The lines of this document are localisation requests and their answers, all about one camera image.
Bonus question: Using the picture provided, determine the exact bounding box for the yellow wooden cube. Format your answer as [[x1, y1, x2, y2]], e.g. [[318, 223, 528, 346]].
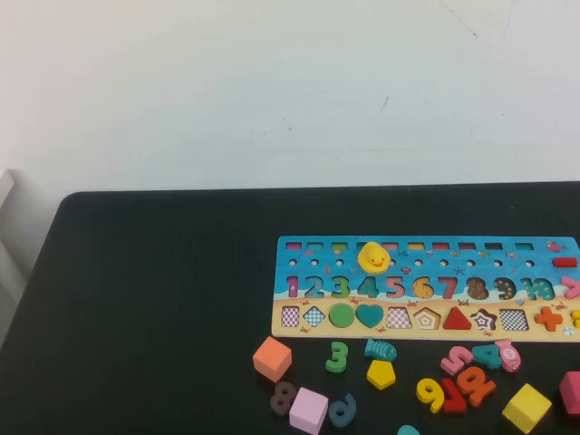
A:
[[501, 382, 553, 430]]

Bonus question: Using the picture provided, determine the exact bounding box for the brown number eight piece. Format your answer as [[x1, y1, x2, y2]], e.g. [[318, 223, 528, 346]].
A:
[[270, 380, 298, 416]]

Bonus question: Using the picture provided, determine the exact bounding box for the pink wooden cube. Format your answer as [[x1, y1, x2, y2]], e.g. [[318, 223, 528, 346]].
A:
[[288, 386, 330, 435]]

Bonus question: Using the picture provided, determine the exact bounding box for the yellow number nine piece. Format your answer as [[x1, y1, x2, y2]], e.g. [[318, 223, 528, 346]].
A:
[[415, 378, 446, 414]]

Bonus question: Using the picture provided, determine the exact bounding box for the orange plus sign piece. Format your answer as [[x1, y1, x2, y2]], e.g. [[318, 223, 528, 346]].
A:
[[533, 306, 564, 332]]

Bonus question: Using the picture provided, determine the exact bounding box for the teal heart piece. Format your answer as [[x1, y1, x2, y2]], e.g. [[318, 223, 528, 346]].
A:
[[355, 304, 385, 330]]

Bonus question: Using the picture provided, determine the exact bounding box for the orange wooden cube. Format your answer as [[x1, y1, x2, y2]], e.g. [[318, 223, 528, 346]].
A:
[[252, 335, 294, 384]]

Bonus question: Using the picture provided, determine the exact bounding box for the pink wooden fish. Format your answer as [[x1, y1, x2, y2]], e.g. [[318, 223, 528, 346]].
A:
[[494, 338, 522, 373]]

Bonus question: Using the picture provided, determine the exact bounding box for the pink number five piece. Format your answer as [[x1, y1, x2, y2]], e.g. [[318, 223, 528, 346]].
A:
[[440, 345, 475, 376]]

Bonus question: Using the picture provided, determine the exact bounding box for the colourful wooden puzzle board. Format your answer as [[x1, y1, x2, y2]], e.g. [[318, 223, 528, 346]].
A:
[[270, 235, 580, 343]]

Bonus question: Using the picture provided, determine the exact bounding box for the teal wooden fish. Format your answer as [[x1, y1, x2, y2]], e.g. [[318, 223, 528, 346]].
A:
[[363, 338, 398, 363]]

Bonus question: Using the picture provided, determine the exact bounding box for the blue number six piece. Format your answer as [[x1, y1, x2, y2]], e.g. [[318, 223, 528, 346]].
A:
[[328, 392, 358, 430]]

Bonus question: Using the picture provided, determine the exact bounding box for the red triangle piece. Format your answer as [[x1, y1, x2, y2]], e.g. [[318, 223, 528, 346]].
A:
[[441, 306, 473, 331]]

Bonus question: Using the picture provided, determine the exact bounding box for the magenta wooden cube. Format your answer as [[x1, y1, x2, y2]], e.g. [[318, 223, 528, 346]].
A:
[[558, 371, 580, 416]]

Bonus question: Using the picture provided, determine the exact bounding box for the green number three piece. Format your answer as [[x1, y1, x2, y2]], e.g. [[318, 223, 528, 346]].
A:
[[324, 341, 350, 374]]

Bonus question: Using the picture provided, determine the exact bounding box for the yellow rubber duck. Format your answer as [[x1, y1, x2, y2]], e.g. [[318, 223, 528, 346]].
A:
[[357, 241, 392, 276]]

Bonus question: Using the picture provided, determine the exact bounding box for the orange number two piece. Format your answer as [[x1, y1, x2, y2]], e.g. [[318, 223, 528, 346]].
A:
[[456, 365, 498, 408]]

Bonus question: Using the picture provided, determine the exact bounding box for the red number seven piece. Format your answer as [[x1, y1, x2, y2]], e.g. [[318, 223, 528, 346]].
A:
[[441, 377, 468, 414]]

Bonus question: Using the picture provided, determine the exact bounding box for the yellow pentagon piece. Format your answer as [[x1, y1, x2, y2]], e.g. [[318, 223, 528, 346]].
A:
[[365, 359, 397, 391]]

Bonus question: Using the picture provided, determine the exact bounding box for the green circle piece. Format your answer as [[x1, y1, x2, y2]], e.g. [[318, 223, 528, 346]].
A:
[[328, 303, 357, 328]]

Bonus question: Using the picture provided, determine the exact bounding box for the teal number four piece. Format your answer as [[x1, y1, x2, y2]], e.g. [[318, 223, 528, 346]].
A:
[[470, 343, 503, 371]]

